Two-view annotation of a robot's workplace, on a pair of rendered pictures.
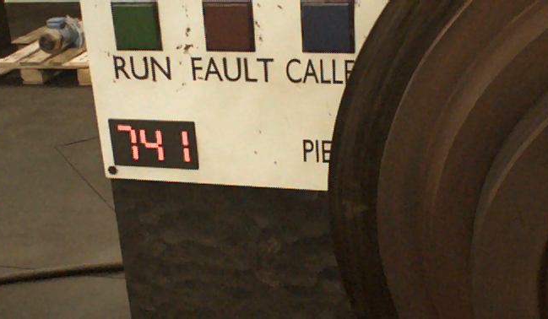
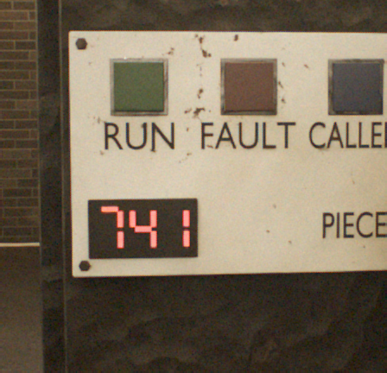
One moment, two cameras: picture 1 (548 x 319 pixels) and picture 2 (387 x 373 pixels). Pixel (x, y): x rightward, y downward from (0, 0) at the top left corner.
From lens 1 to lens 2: 31 cm
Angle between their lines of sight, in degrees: 28
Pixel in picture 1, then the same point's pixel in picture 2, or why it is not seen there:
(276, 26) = (301, 87)
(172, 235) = (142, 353)
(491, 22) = not seen: outside the picture
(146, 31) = (153, 91)
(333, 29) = (364, 87)
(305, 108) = (326, 176)
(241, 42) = (264, 103)
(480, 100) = not seen: outside the picture
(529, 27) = not seen: outside the picture
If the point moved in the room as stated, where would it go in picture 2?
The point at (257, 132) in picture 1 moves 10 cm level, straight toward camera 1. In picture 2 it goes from (272, 206) to (339, 226)
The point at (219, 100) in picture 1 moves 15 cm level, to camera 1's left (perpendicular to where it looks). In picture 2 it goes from (230, 172) to (22, 180)
